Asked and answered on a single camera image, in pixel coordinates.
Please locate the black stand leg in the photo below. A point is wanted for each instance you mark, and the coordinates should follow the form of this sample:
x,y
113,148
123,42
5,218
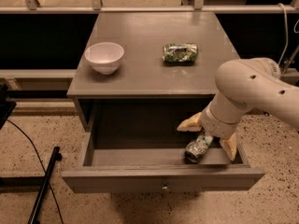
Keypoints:
x,y
45,184

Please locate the white ceramic bowl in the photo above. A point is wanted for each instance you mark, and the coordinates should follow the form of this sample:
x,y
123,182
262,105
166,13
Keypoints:
x,y
105,57

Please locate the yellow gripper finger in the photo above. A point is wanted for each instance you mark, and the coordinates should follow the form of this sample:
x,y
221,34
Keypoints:
x,y
230,146
192,124

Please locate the grey open top drawer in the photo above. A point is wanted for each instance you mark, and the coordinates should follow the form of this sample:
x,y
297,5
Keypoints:
x,y
134,146

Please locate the black box at left edge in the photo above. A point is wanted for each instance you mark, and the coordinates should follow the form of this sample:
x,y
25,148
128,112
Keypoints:
x,y
6,105

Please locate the crushed green 7up can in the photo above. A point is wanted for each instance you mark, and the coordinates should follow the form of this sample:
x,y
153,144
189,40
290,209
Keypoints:
x,y
197,148

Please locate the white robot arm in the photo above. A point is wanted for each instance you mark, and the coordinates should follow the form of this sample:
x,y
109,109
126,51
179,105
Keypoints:
x,y
242,85

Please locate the crushed green can on counter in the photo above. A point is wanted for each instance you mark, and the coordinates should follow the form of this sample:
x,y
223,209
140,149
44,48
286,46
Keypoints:
x,y
180,52

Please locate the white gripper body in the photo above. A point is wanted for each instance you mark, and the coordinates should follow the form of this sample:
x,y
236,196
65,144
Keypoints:
x,y
214,124

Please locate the grey wooden cabinet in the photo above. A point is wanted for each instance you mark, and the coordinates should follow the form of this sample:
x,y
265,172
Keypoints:
x,y
143,72

